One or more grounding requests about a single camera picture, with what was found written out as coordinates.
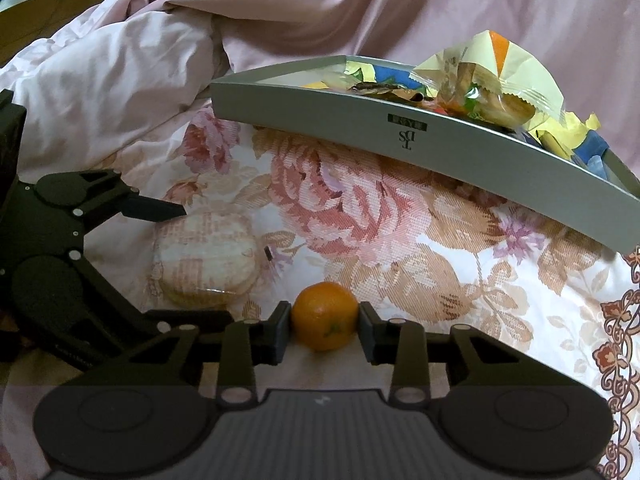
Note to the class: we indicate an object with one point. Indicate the gold foil snack packet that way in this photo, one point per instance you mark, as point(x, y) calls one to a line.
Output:
point(395, 91)

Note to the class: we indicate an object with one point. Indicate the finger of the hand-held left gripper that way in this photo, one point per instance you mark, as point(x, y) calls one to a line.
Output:
point(150, 208)
point(165, 321)

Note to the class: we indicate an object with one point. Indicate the cream orange snack packet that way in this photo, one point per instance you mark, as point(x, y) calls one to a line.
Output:
point(520, 62)

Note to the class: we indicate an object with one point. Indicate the floral bedsheet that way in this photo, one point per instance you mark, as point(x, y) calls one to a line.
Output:
point(400, 260)

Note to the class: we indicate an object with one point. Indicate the wooden headboard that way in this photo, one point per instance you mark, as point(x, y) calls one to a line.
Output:
point(40, 15)

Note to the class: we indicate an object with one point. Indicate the pink satin duvet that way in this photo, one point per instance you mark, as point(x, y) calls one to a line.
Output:
point(350, 10)

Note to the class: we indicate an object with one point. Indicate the white quilt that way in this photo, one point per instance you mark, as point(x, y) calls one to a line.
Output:
point(100, 85)

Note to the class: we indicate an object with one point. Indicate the round cake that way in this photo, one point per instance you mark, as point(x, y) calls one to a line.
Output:
point(495, 107)

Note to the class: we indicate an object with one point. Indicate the round rice cracker pack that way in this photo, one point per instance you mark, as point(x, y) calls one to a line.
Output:
point(205, 255)

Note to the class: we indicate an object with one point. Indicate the small dark scrap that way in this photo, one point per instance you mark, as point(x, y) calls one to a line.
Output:
point(268, 253)

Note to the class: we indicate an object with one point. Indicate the small orange tangerine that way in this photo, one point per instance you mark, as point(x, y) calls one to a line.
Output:
point(325, 315)

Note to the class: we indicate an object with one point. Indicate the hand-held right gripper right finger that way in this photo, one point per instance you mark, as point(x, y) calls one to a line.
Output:
point(369, 335)

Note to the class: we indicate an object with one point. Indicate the grey cardboard box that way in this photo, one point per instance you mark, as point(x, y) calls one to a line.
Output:
point(350, 120)

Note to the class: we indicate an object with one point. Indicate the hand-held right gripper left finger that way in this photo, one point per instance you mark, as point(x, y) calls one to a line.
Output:
point(281, 332)

